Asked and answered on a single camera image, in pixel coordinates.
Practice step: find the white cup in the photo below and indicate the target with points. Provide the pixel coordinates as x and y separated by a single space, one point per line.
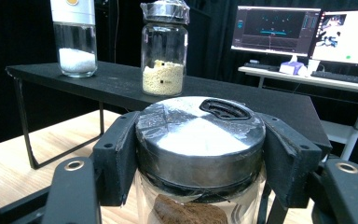
312 67

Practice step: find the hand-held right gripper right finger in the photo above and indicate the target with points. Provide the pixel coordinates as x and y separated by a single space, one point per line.
292 161

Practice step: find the white desk stand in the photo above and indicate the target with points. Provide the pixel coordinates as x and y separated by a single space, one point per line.
338 82

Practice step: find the black curtain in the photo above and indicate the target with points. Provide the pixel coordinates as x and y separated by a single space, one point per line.
18 31

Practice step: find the small black table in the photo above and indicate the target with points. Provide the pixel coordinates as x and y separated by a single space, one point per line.
115 81

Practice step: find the white-screen computer monitor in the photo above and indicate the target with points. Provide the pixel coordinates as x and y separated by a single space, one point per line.
351 40

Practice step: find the silver-lid jar of yellow grains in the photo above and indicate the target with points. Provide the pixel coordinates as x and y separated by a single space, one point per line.
163 77

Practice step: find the dark-screen computer monitor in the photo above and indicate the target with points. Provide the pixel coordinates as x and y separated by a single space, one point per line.
273 29

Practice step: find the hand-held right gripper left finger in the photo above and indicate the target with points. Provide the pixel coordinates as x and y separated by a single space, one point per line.
115 161

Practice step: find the tissue box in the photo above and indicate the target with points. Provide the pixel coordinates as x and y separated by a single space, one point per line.
291 67

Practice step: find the black keyboard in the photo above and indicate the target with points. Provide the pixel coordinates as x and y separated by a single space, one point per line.
261 66
345 78

